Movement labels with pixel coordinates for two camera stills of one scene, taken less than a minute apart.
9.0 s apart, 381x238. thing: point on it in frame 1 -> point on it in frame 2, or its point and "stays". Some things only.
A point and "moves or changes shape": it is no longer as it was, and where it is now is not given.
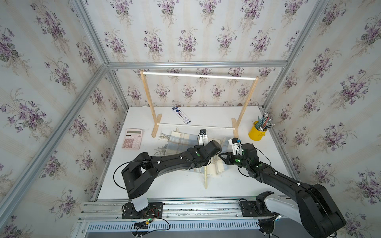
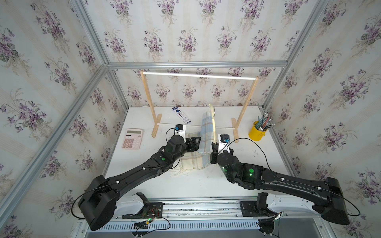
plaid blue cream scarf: x=178 y=141 moves or changes shape
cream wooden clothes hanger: x=205 y=177 -> x=213 y=111
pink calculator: x=132 y=139 stays
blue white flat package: x=181 y=115 stays
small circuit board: x=142 y=225 stays
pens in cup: x=264 y=122 stays
